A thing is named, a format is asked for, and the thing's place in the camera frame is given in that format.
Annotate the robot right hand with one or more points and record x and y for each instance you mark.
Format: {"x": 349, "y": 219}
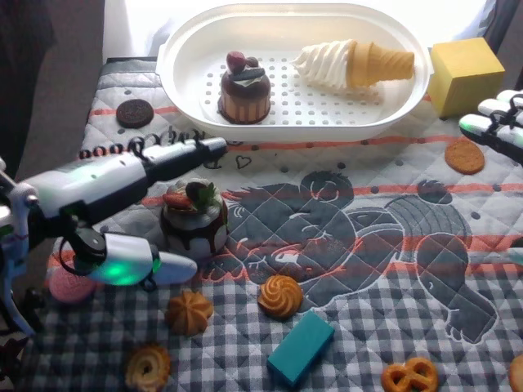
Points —
{"x": 502, "y": 126}

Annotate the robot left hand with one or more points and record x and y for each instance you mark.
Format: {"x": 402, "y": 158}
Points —
{"x": 98, "y": 179}

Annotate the strawberry cupcake toy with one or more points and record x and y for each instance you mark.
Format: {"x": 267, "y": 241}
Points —
{"x": 192, "y": 228}

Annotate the toy ice cream cone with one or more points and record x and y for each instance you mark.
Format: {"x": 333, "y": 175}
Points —
{"x": 367, "y": 63}

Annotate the chocolate cake with cherry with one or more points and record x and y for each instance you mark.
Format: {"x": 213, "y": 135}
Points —
{"x": 244, "y": 98}

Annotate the white oval perforated plastic tray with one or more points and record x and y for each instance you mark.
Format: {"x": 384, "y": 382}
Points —
{"x": 196, "y": 61}

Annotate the round brown biscuit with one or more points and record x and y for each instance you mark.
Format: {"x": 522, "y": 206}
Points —
{"x": 463, "y": 156}

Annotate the yellow block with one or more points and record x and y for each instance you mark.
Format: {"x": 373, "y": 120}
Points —
{"x": 466, "y": 77}

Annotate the dark sandwich cookie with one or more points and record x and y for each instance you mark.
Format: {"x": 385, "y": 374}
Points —
{"x": 135, "y": 113}

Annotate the pink round cookie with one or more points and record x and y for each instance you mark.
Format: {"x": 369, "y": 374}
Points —
{"x": 67, "y": 290}

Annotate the swirl butter cookie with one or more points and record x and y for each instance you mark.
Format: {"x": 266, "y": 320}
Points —
{"x": 189, "y": 312}
{"x": 280, "y": 297}

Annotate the grey quilt with bear print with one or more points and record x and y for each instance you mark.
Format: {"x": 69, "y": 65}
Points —
{"x": 367, "y": 286}

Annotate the orange cookie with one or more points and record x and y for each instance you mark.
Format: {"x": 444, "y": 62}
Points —
{"x": 517, "y": 373}

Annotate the teal block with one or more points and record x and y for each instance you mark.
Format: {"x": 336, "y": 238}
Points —
{"x": 302, "y": 351}

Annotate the pretzel cookie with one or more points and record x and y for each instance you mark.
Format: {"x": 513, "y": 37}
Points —
{"x": 394, "y": 377}

